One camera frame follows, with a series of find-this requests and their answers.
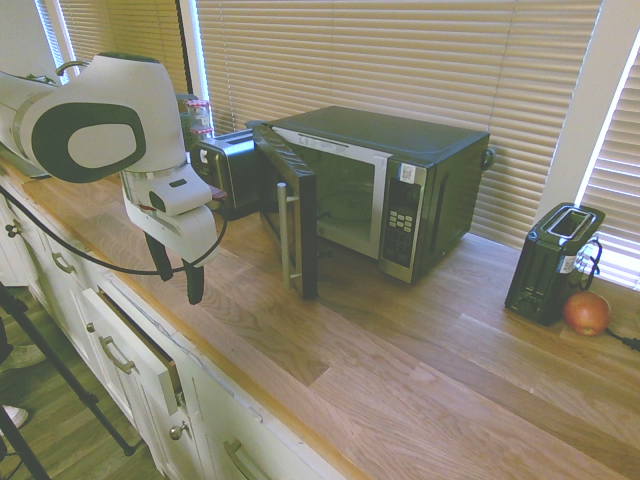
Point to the beige blind with bright edge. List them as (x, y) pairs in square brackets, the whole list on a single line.
[(617, 200)]

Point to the white open drawer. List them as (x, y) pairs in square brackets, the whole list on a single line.
[(130, 340)]

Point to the black toaster with white label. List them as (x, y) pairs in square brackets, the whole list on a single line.
[(235, 170)]

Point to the narrow beige window blind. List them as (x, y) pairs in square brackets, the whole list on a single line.
[(130, 35)]

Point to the red apple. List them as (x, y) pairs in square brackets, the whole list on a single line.
[(587, 312)]

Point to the white shoe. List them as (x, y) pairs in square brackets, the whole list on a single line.
[(15, 415)]

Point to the black power plug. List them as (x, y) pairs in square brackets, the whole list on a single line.
[(625, 341)]

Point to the wide beige window blind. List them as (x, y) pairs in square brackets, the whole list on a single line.
[(400, 60)]

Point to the black steel microwave body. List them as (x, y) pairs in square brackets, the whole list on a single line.
[(400, 150)]

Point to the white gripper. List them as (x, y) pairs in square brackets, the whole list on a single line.
[(192, 235)]

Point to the black slot toaster with tag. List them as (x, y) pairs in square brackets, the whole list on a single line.
[(540, 260)]

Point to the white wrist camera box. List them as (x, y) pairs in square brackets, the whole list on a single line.
[(182, 197)]

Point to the glass jar red lid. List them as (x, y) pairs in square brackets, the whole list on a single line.
[(198, 112), (202, 131)]

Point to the black camera tripod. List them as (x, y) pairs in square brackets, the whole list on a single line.
[(60, 367)]

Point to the round metal cabinet knob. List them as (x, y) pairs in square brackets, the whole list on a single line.
[(12, 228), (177, 431)]

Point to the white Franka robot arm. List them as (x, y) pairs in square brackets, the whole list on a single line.
[(125, 85)]

